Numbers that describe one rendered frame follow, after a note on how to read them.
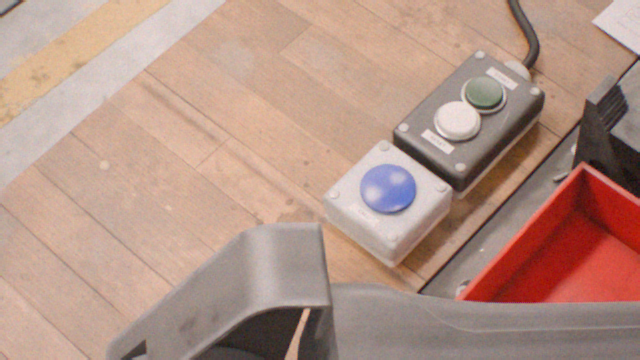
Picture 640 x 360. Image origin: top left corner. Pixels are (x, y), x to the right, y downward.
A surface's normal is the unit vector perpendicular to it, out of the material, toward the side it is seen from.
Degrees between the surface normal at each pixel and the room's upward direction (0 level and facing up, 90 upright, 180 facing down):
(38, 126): 0
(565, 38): 0
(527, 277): 0
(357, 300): 14
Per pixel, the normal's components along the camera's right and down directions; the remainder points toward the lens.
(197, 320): -0.79, -0.26
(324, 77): -0.05, -0.55
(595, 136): -0.68, 0.63
